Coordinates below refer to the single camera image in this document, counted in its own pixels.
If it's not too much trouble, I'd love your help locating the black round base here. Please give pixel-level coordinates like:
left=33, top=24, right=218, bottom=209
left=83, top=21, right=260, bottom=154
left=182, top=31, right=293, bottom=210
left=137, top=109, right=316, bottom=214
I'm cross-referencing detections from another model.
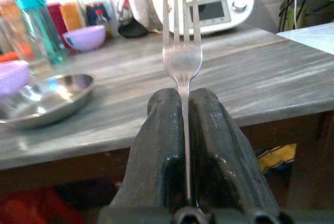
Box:
left=117, top=18, right=149, bottom=39

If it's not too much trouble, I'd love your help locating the red box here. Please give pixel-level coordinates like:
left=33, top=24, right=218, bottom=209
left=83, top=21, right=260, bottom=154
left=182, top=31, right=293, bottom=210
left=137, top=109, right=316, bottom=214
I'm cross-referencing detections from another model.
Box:
left=46, top=2, right=69, bottom=50

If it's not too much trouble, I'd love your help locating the teal clear water bottle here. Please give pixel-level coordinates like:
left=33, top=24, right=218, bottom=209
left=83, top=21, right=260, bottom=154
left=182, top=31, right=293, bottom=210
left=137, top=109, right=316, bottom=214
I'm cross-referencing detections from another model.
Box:
left=12, top=0, right=69, bottom=64

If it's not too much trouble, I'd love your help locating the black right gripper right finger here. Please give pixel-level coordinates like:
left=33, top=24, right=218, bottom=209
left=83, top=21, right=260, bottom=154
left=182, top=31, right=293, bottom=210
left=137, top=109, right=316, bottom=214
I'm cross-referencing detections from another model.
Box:
left=188, top=87, right=280, bottom=216

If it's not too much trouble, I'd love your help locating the orange box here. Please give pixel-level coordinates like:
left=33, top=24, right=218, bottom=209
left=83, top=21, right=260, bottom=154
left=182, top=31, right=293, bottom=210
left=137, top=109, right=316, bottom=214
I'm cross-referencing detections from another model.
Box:
left=60, top=1, right=87, bottom=32

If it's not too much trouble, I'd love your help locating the white kitchen cooking machine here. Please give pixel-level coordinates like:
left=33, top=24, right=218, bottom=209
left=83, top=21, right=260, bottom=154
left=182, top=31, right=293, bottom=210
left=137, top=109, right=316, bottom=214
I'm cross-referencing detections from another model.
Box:
left=140, top=0, right=255, bottom=36

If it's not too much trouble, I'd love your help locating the red cloth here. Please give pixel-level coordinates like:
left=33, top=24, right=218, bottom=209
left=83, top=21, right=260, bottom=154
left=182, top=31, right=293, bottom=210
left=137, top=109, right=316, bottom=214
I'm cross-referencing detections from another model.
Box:
left=0, top=186, right=87, bottom=224

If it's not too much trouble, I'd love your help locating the silver metal fork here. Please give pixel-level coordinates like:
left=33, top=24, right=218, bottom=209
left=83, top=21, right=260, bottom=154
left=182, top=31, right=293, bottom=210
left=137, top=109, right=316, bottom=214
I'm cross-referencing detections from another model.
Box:
left=162, top=0, right=204, bottom=201

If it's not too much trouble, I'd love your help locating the yellow and blue cloth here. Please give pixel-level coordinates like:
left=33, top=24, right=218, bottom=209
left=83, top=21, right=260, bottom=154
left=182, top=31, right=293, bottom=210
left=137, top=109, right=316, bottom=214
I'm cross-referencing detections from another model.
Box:
left=256, top=143, right=297, bottom=174

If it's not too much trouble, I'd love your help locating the round steel plate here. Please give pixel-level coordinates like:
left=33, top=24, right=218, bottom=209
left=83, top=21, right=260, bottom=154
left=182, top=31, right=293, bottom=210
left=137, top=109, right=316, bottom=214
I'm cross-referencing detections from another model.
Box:
left=0, top=73, right=96, bottom=130

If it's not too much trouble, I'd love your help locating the small purple plastic bowl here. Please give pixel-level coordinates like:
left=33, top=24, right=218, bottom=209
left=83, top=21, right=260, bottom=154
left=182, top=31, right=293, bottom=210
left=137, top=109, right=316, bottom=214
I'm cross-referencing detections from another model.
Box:
left=62, top=25, right=106, bottom=52

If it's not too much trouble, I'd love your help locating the purple plastic container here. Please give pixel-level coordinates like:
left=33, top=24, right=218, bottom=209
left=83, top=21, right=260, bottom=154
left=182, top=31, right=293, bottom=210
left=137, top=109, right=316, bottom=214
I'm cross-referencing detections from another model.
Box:
left=0, top=60, right=31, bottom=97

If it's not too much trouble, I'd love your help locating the clear jar with red lid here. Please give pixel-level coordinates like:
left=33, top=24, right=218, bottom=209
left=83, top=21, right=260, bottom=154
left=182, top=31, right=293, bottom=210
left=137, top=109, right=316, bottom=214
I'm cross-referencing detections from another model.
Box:
left=0, top=0, right=37, bottom=63

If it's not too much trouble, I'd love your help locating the dark blue tin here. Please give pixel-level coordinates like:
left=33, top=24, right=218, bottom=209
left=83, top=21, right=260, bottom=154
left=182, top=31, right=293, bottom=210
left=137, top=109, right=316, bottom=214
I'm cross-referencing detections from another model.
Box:
left=85, top=2, right=112, bottom=28

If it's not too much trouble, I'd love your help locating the light blue tabletop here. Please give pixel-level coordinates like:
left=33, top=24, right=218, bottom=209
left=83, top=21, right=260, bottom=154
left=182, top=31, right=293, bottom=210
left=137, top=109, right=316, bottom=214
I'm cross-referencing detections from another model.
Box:
left=276, top=22, right=334, bottom=56

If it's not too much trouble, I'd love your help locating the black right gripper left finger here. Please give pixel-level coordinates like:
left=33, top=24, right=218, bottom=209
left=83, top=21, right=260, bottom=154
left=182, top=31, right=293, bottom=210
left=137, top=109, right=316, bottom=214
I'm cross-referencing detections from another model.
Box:
left=110, top=88, right=189, bottom=212

